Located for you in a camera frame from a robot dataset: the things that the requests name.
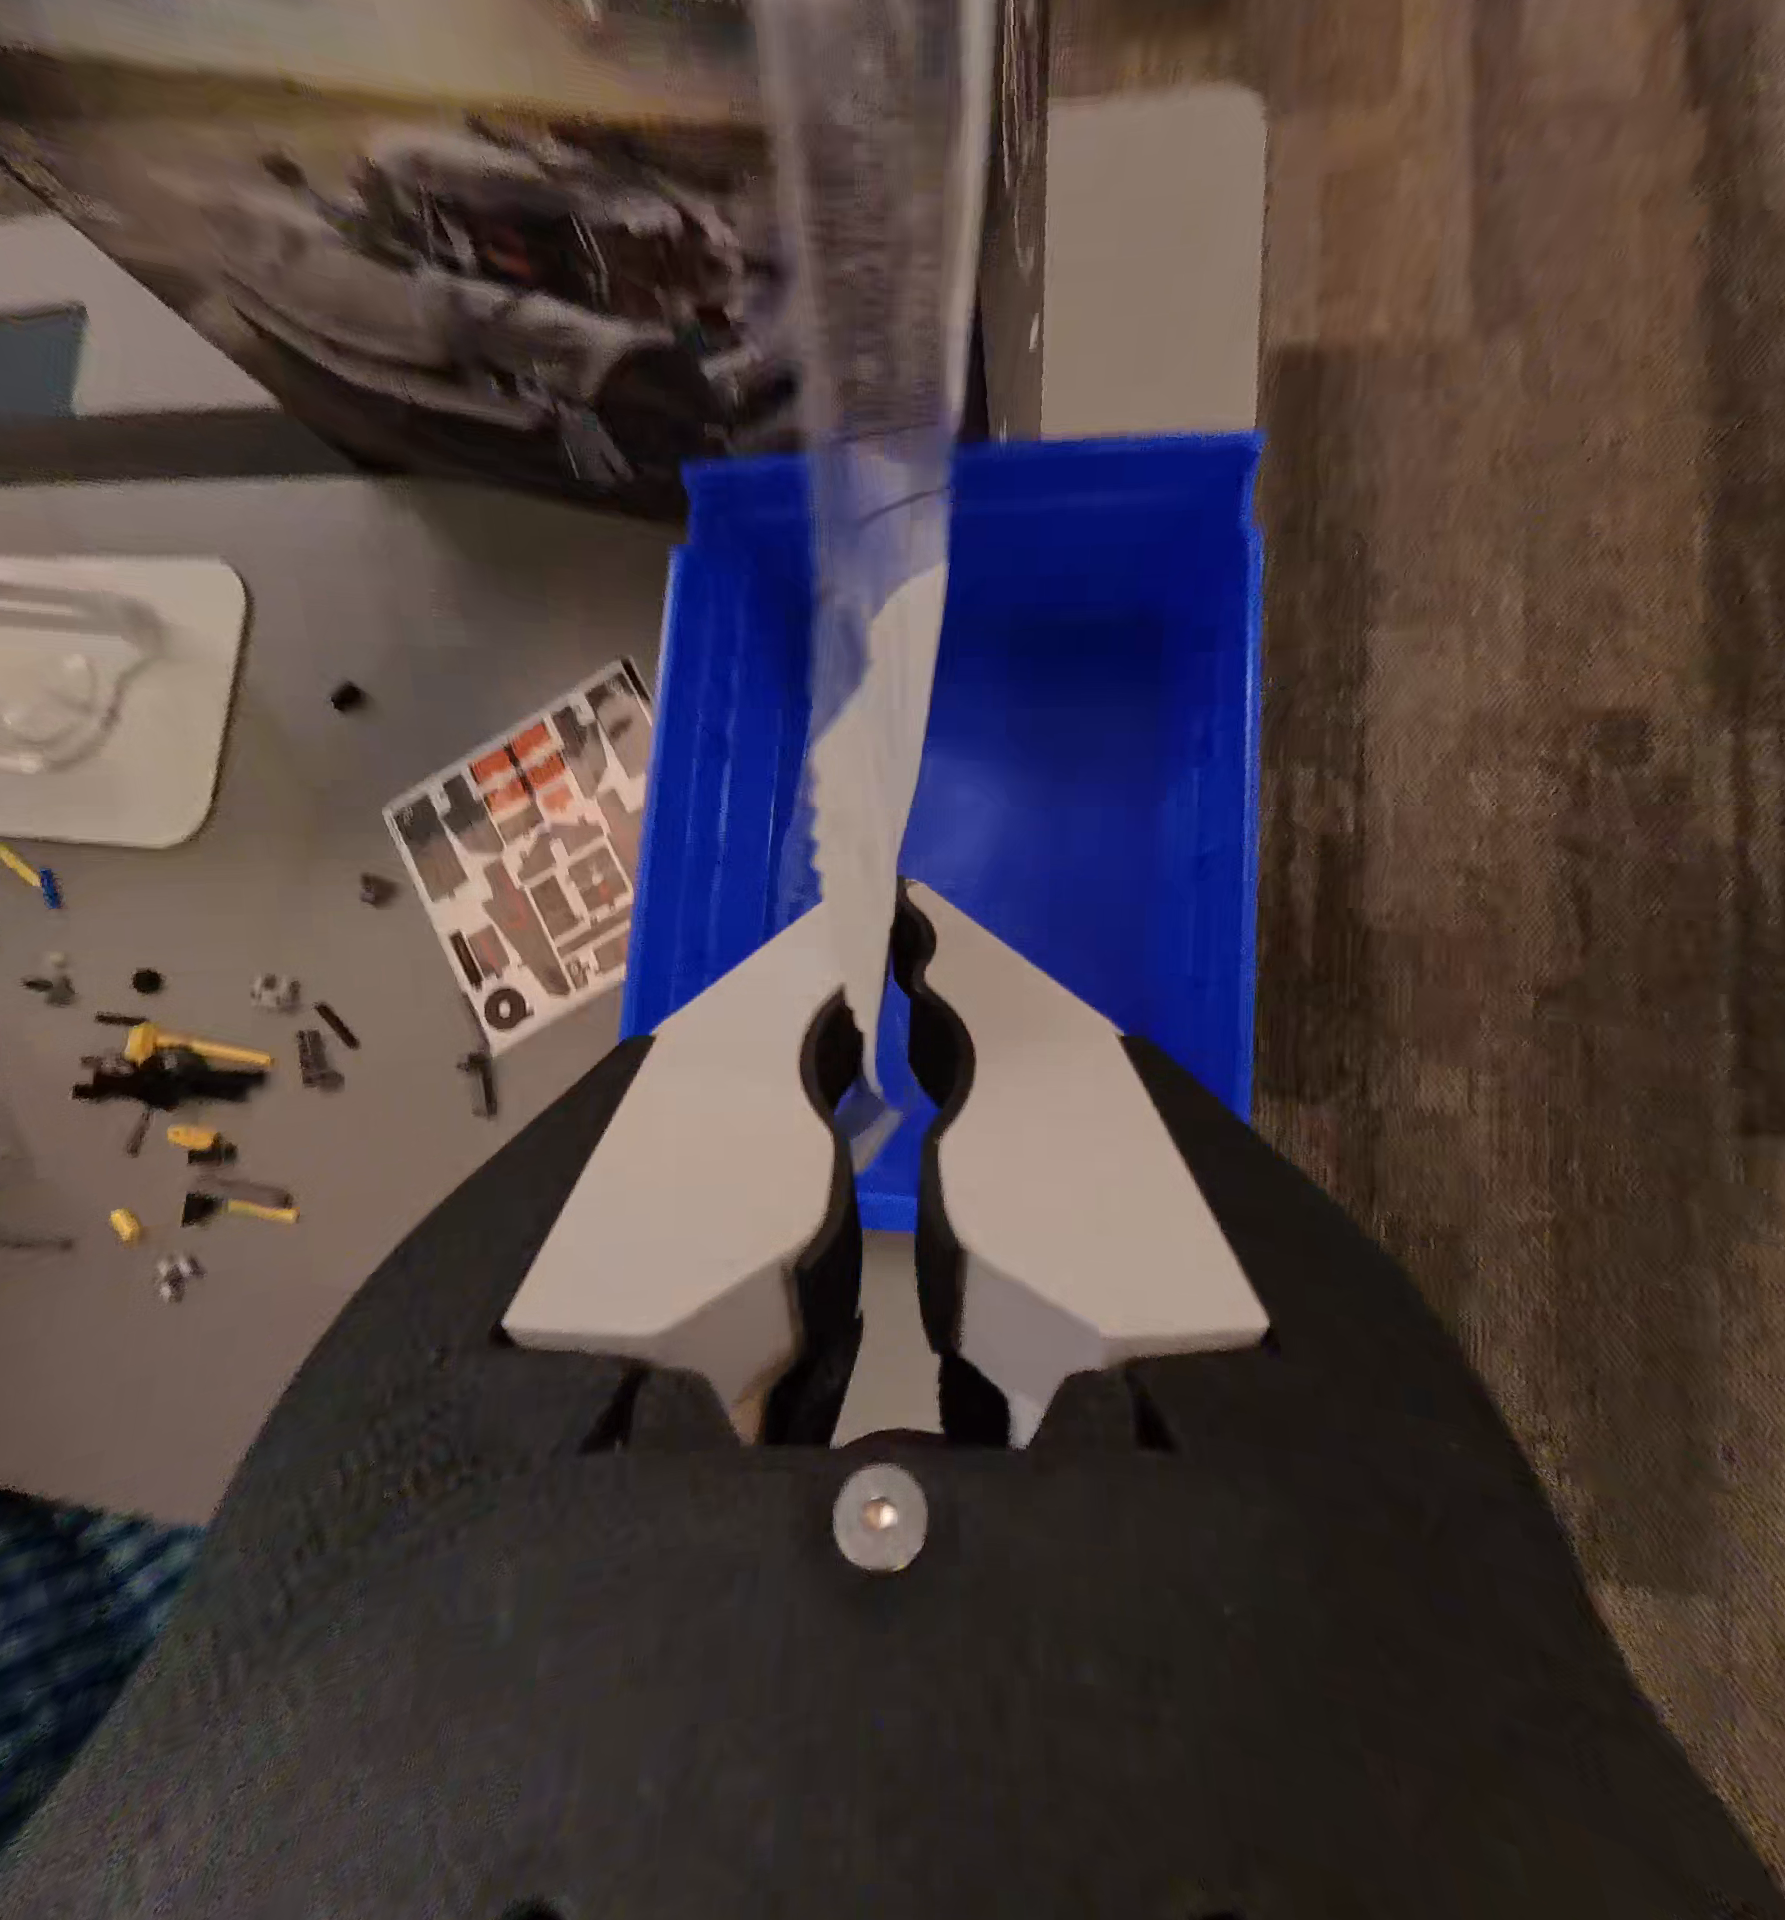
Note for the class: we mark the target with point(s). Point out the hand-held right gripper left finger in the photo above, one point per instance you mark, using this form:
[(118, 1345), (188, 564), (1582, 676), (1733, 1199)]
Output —
[(664, 1199)]

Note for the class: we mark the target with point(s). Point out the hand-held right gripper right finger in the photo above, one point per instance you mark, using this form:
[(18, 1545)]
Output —
[(1087, 1199)]

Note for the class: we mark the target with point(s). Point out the long clear plastic bag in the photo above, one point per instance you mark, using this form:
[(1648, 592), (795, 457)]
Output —
[(871, 779)]

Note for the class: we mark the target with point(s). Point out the blue plastic bin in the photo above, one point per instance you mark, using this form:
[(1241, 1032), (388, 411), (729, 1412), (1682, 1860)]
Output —
[(1069, 718)]

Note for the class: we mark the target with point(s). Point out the lego sticker sheet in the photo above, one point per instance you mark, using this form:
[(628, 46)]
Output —
[(531, 857)]

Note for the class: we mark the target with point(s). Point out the scattered small lego pieces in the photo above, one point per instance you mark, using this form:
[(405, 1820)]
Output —
[(173, 1073)]

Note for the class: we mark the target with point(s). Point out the lego box with car print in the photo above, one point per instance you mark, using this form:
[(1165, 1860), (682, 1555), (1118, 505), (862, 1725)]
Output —
[(455, 268)]

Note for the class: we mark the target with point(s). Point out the dull blue box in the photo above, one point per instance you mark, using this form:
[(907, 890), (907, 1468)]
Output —
[(7, 366)]

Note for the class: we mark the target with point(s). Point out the white square base plate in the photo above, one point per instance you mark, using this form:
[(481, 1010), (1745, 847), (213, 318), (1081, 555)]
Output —
[(188, 752)]

